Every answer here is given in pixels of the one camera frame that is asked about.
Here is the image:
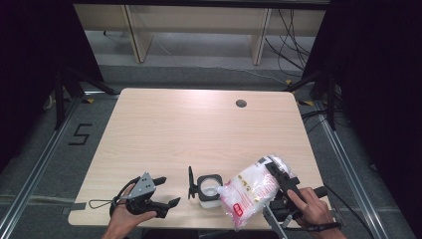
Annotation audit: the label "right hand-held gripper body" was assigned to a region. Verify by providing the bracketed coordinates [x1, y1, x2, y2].
[263, 186, 329, 239]

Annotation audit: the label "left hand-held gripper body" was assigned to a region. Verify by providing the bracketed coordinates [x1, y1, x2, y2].
[125, 171, 168, 219]

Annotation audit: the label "red and white sugar pouch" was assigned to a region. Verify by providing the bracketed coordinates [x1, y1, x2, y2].
[217, 153, 295, 232]

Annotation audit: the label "glass jar with black lid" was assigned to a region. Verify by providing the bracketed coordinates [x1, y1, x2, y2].
[187, 165, 224, 209]

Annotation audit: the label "person's right hand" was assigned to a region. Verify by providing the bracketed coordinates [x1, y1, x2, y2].
[287, 187, 336, 233]

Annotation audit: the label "person's left hand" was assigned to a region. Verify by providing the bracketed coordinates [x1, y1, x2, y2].
[109, 184, 158, 233]

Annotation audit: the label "black metal stand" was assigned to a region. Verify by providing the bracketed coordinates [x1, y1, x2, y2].
[53, 66, 118, 130]
[283, 69, 337, 131]

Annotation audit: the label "black curtain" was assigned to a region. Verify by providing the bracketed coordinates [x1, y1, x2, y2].
[0, 0, 106, 173]
[302, 0, 422, 233]

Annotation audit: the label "aluminium floor rail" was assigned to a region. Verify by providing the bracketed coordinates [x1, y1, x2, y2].
[313, 99, 389, 239]
[0, 91, 101, 233]

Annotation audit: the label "black floor cables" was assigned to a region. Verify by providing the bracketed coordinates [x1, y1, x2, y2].
[300, 106, 349, 133]

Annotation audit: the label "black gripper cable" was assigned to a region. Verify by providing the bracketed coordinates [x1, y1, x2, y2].
[326, 184, 371, 239]

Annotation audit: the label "bundle of black cables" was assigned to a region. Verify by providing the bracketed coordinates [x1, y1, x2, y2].
[263, 8, 315, 73]

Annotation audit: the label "light wooden desk frame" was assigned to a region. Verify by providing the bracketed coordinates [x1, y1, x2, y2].
[73, 3, 327, 67]

